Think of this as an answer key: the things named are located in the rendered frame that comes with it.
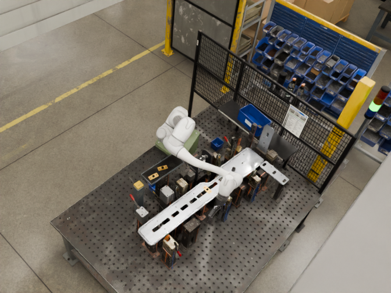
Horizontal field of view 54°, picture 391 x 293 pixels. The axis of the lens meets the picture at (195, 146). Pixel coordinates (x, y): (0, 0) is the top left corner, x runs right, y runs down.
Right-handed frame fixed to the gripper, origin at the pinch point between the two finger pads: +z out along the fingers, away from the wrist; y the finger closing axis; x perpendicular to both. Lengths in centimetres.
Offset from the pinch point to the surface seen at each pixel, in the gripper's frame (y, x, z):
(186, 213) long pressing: 8.2, -22.4, 5.1
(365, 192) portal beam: 180, 116, -147
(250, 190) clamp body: -63, -7, -7
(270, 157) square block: -81, -8, -39
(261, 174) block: -68, -5, -25
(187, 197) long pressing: -1.6, -32.4, -1.5
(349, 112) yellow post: -86, 39, -106
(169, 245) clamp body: 39.0, -8.9, 15.7
